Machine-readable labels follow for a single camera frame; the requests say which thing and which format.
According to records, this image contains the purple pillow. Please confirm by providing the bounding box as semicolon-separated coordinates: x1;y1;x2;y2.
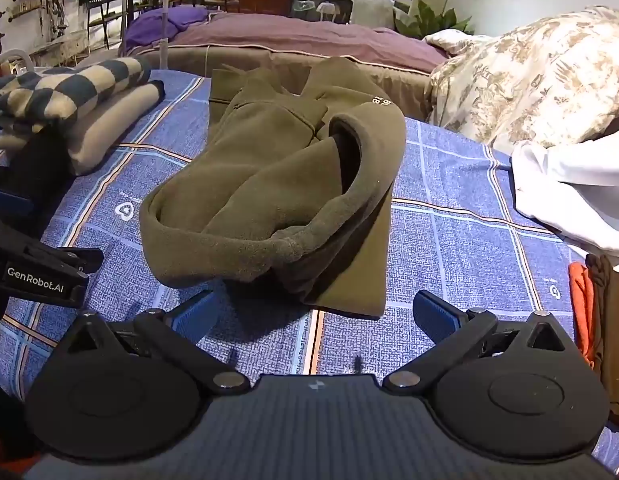
118;6;225;57

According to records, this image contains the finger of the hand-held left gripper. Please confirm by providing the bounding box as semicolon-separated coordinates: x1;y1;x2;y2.
0;130;72;241

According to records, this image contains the white pole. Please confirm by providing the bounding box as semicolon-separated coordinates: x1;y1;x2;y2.
156;0;178;72

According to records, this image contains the dark brown garment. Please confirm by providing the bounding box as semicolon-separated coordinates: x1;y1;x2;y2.
584;252;619;427

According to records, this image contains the beige floral quilt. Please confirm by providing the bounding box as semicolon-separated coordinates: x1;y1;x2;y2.
422;5;619;155

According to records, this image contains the white garment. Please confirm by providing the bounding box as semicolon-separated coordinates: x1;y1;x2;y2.
509;115;619;262

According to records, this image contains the folded checkered cloth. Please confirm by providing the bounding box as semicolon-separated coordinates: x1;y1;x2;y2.
0;56;152;137

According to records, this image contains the purple bed cover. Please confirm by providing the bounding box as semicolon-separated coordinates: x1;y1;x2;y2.
166;11;451;75

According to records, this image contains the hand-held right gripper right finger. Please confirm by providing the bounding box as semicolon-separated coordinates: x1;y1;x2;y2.
382;289;573;391

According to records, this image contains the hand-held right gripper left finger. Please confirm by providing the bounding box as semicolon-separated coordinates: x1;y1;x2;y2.
64;287;252;395

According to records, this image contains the folded beige striped cloth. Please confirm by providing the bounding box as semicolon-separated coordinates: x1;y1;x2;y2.
0;80;166;177

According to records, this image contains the green plant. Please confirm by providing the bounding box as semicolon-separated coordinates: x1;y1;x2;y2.
394;0;475;39

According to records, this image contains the whitish sack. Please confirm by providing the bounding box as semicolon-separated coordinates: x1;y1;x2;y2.
349;0;396;29

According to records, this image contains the olive green sweatshirt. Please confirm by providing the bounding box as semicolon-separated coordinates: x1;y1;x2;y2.
139;56;407;318

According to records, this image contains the tan bed base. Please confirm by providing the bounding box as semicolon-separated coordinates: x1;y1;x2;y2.
149;45;443;122

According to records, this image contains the orange garment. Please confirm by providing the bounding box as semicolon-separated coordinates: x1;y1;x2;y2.
568;260;599;362

